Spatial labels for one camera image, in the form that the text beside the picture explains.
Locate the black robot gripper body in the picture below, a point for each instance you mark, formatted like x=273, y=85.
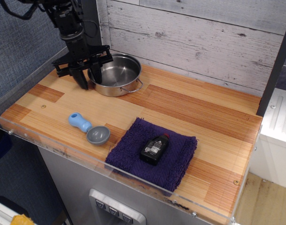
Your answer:
x=81, y=56

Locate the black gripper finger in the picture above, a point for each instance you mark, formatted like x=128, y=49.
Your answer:
x=96, y=73
x=79, y=77

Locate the stainless steel pan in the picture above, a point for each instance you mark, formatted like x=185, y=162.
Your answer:
x=119, y=77

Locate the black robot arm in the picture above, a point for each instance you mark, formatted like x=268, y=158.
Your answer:
x=67, y=16

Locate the blue grey toy scoop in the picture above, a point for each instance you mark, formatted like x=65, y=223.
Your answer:
x=97, y=135

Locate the purple towel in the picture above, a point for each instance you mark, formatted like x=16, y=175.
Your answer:
x=173, y=164

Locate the small black bottle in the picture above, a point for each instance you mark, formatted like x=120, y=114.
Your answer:
x=154, y=149

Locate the silver dispenser button panel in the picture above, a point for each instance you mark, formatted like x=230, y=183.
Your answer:
x=115, y=208

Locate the white aluminium side unit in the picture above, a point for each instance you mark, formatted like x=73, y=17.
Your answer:
x=268, y=161

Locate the dark grey left post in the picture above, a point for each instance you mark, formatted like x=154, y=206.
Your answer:
x=91, y=22

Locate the dark grey post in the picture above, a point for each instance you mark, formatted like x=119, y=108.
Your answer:
x=91, y=22
x=272, y=81

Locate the dark grey right post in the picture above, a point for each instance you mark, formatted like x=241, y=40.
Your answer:
x=272, y=81

